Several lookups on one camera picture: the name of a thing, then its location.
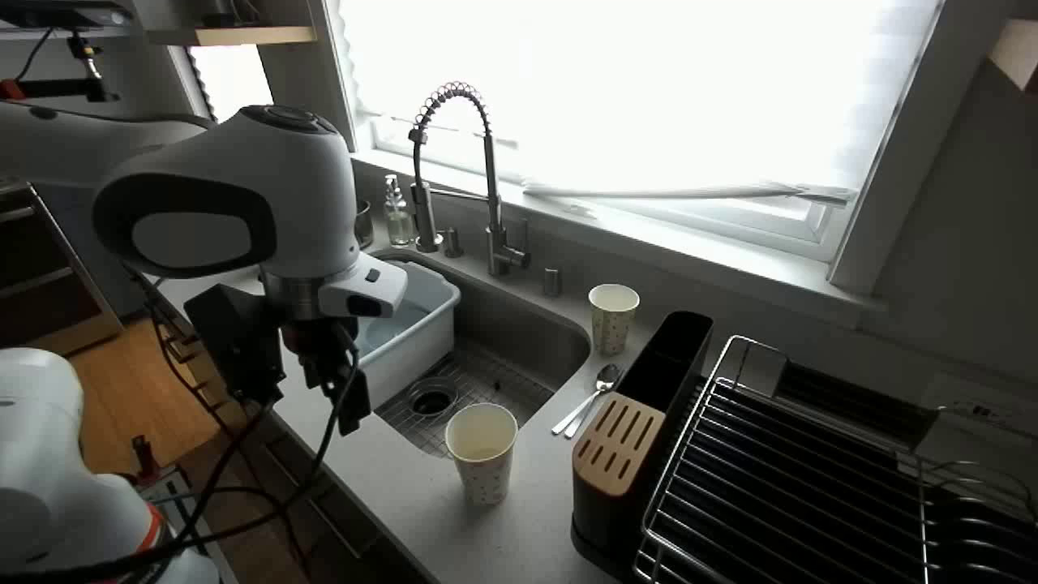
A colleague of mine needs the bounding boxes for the metal sink bottom grid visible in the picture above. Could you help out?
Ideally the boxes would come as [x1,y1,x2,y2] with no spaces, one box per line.
[381,344,555,452]

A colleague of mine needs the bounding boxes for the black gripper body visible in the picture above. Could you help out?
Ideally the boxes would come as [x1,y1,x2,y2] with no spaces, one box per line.
[281,313,363,392]

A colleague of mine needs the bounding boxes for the wooden shelf board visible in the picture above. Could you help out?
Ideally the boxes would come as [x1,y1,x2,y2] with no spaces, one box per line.
[192,23,317,50]

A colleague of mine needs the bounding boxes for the white pleated window blind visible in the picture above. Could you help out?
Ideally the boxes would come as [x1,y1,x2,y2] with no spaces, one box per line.
[333,0,529,166]
[506,0,942,207]

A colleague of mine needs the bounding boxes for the stainless steel sink basin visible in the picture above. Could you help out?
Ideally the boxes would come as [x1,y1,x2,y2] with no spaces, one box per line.
[367,243,598,456]

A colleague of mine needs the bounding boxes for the black cable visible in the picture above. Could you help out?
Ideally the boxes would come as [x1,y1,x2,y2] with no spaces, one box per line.
[133,273,272,554]
[125,361,367,563]

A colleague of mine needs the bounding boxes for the patterned paper cup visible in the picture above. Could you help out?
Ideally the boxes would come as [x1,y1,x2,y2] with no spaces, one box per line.
[583,279,643,361]
[442,399,521,510]

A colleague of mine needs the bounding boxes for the clear soap bottle with pump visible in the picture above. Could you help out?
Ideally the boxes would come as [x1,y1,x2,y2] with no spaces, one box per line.
[381,172,419,251]

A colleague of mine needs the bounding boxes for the dark shelving unit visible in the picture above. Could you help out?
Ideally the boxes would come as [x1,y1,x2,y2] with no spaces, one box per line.
[0,180,124,356]

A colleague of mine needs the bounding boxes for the chrome spring neck faucet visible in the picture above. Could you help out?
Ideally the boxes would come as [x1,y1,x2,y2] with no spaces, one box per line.
[406,77,530,279]

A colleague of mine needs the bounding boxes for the white plastic wash tub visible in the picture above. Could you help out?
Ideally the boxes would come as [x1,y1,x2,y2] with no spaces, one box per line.
[351,255,463,408]

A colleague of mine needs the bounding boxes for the black caddy with wooden top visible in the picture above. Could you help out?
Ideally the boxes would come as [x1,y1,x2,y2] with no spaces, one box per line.
[566,308,715,576]

